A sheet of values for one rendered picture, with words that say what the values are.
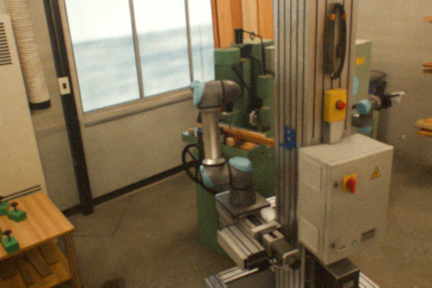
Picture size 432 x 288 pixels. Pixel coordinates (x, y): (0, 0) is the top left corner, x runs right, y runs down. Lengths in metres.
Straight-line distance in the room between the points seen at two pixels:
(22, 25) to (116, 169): 1.55
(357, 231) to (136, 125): 2.57
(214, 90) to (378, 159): 0.81
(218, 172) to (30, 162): 1.68
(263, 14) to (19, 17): 2.56
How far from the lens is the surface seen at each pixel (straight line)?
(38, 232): 2.80
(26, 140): 3.25
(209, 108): 1.99
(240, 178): 2.08
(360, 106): 2.40
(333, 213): 1.75
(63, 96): 3.50
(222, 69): 2.65
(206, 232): 3.19
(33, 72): 3.29
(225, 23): 4.27
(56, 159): 3.70
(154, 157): 4.16
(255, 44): 2.78
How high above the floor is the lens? 1.92
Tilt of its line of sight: 19 degrees down
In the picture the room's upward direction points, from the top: 3 degrees counter-clockwise
